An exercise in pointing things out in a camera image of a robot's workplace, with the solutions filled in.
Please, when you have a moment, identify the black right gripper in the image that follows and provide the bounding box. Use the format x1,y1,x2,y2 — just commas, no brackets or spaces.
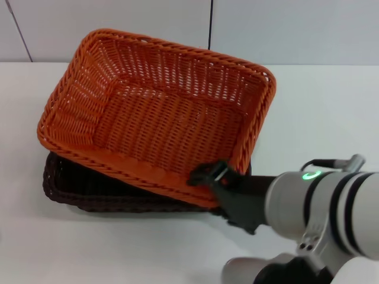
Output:
188,161,278,236

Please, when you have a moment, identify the orange wicker basket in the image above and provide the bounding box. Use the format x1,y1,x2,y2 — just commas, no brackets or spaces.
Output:
36,28,278,209

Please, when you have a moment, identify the dark brown wicker basket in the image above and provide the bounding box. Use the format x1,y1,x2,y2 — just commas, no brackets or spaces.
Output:
41,152,254,218

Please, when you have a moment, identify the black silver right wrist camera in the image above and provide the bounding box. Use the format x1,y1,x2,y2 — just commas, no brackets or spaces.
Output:
221,253,335,284

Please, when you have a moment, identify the silver right camera bracket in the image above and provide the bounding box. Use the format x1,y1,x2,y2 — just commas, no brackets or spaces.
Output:
296,212,329,260

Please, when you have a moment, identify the black cable with silver plug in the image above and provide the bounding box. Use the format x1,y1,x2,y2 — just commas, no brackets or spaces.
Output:
301,153,367,173

